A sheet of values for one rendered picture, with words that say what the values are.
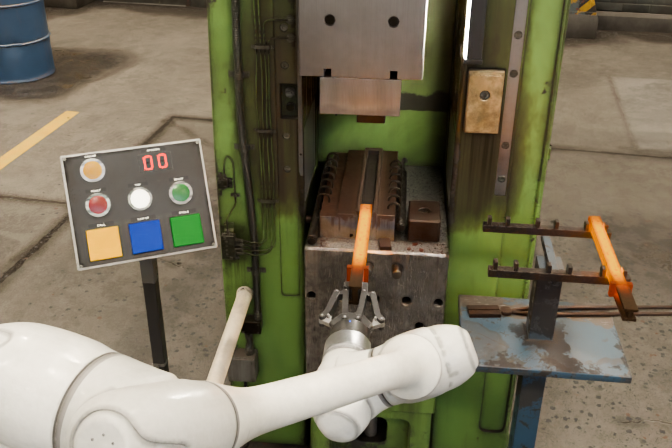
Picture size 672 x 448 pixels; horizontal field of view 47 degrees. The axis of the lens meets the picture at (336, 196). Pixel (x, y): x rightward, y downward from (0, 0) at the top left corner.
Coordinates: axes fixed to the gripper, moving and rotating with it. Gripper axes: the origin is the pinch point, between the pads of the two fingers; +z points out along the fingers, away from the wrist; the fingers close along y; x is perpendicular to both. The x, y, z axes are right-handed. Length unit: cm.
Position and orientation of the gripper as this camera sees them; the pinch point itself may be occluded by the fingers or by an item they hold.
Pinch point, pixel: (356, 283)
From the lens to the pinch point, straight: 162.9
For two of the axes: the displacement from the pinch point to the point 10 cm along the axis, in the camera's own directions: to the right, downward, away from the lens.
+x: 0.1, -8.8, -4.7
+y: 10.0, 0.5, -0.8
